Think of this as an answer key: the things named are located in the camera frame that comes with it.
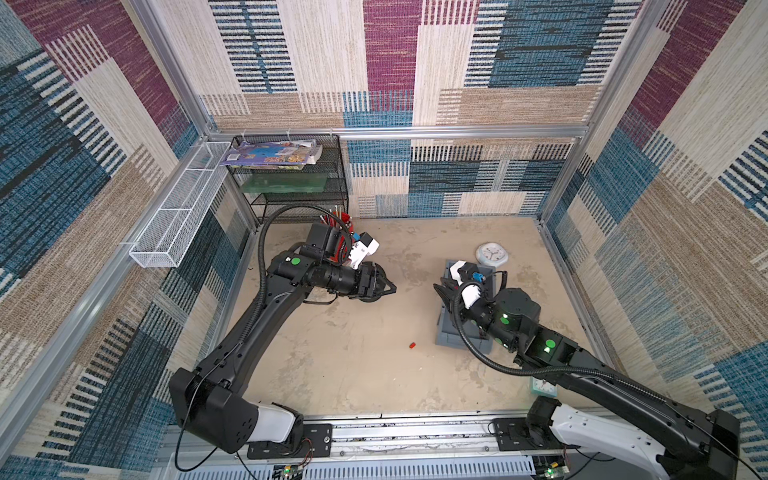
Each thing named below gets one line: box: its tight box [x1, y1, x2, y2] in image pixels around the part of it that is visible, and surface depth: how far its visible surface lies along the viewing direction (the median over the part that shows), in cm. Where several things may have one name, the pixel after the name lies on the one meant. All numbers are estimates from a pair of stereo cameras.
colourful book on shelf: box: [221, 139, 323, 170], surface depth 83 cm
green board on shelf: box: [241, 172, 328, 194], surface depth 100 cm
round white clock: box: [475, 242, 509, 267], surface depth 110 cm
